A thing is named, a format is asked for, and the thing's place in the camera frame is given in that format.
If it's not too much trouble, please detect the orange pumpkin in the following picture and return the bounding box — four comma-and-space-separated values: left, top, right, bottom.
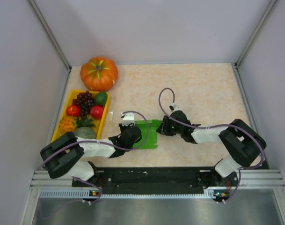
80, 57, 118, 91

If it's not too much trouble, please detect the aluminium corner post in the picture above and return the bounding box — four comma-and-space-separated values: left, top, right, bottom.
235, 0, 279, 68
27, 0, 72, 72

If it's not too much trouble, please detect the orange pineapple with leaves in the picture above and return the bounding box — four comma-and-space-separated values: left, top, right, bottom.
58, 116, 95, 135

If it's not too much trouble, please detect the red tomato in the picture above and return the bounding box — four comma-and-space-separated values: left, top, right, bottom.
90, 105, 104, 120

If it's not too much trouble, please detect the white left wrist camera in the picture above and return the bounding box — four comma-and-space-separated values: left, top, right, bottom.
120, 112, 135, 127

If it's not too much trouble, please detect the aluminium corner post left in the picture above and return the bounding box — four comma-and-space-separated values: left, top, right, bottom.
27, 0, 72, 72

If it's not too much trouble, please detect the grey slotted cable duct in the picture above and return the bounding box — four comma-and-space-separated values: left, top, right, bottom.
39, 189, 217, 200

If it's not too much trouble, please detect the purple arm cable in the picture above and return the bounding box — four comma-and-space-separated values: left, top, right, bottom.
41, 110, 150, 169
158, 88, 266, 204

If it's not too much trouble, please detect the grey green melon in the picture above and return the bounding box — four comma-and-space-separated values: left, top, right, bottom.
74, 127, 96, 139

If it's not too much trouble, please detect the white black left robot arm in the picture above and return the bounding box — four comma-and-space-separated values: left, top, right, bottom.
40, 125, 142, 188

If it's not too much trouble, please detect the green lime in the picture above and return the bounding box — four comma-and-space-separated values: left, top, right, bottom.
95, 91, 108, 106

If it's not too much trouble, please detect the aluminium corner post right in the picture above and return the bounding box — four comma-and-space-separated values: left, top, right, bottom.
235, 0, 279, 68

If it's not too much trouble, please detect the dark purple grape bunch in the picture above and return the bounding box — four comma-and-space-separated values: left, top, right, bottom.
72, 91, 95, 118

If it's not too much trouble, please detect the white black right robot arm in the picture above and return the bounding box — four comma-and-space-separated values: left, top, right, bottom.
156, 110, 267, 187

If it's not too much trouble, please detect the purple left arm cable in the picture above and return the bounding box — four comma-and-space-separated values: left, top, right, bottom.
41, 110, 150, 169

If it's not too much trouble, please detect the red apple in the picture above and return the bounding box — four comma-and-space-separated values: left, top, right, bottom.
66, 105, 81, 117

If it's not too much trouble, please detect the yellow plastic tray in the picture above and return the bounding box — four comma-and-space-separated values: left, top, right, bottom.
51, 90, 110, 142

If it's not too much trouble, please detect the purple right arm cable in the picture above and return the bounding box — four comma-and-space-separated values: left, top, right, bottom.
158, 88, 266, 204

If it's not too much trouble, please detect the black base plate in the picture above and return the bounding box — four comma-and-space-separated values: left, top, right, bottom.
72, 166, 241, 195

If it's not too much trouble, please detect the green paper box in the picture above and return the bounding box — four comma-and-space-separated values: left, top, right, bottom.
133, 120, 161, 150

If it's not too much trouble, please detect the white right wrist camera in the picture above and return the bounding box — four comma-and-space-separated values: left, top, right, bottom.
169, 103, 181, 113

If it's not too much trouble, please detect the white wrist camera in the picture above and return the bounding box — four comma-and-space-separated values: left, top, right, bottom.
120, 112, 135, 127
169, 103, 181, 113

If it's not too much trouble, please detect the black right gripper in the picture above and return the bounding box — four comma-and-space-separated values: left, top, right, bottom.
156, 115, 183, 136

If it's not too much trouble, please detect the small white paper scrap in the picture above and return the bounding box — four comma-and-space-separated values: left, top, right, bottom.
108, 110, 115, 121

